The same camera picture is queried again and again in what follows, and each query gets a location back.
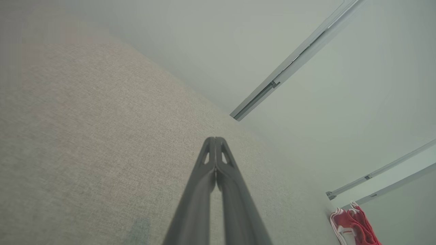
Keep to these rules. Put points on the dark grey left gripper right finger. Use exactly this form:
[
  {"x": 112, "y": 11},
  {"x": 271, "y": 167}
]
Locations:
[{"x": 238, "y": 221}]

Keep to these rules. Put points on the grey partition post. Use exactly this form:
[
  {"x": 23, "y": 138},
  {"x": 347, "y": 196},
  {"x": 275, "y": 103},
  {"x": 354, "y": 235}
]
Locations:
[
  {"x": 398, "y": 183},
  {"x": 299, "y": 54},
  {"x": 381, "y": 170}
]

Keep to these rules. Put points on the red basketball shorts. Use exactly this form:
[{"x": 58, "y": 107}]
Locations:
[{"x": 361, "y": 228}]

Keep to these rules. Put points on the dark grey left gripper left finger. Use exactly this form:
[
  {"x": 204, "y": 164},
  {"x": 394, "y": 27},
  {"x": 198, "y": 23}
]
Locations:
[{"x": 192, "y": 217}]

